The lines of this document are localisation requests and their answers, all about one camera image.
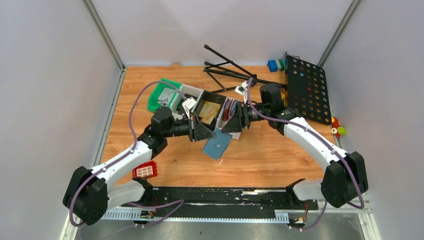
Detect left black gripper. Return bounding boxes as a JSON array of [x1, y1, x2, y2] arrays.
[[163, 112, 216, 142]]

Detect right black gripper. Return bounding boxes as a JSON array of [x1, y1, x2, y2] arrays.
[[221, 101, 270, 133]]

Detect blue card holder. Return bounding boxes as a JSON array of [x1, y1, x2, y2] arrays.
[[202, 128, 233, 160], [228, 99, 239, 118]]

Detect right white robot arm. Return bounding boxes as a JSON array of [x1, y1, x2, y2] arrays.
[[222, 81, 369, 209]]

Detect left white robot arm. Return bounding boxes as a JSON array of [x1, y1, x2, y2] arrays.
[[62, 107, 216, 227]]

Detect white bin with card holders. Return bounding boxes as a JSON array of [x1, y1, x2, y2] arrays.
[[216, 97, 246, 140]]

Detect red card holder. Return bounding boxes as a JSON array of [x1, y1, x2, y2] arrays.
[[222, 98, 232, 122]]

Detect gold cards stack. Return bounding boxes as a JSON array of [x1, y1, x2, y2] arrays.
[[198, 101, 221, 125]]

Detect white bin with black cards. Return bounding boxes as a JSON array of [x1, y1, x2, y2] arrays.
[[168, 84, 204, 120]]

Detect silver cards stack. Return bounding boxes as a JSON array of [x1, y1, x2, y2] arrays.
[[157, 88, 176, 106]]

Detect black plastic bin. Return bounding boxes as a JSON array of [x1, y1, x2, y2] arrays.
[[191, 90, 227, 131]]

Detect black folded tripod stand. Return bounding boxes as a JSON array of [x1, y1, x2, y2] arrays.
[[203, 44, 288, 93]]

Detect green plastic bin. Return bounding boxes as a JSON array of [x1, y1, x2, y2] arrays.
[[147, 78, 182, 112]]

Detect blue green toy blocks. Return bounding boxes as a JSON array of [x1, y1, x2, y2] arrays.
[[267, 59, 286, 72]]

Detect red toy brick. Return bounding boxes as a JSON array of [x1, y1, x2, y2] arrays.
[[132, 160, 158, 178]]

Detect black perforated music desk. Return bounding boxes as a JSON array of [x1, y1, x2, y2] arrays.
[[284, 54, 332, 125]]

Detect colourful toy pile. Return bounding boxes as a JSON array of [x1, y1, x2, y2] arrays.
[[331, 117, 347, 139]]

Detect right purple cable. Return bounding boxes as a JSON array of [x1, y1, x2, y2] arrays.
[[244, 77, 365, 210]]

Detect purple cable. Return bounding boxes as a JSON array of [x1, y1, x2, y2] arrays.
[[68, 80, 188, 228], [244, 77, 365, 210]]

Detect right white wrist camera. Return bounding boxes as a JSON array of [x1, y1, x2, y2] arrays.
[[234, 81, 249, 96]]

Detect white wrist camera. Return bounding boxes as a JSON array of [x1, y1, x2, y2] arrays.
[[234, 81, 249, 96], [182, 96, 197, 118]]

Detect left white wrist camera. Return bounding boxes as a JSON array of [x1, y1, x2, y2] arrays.
[[182, 96, 197, 118]]

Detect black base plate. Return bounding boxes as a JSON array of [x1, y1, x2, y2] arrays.
[[137, 186, 318, 219]]

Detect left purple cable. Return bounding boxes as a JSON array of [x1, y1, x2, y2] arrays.
[[68, 80, 188, 228]]

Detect white slotted cable duct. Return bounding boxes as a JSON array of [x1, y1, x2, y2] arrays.
[[102, 210, 290, 223]]

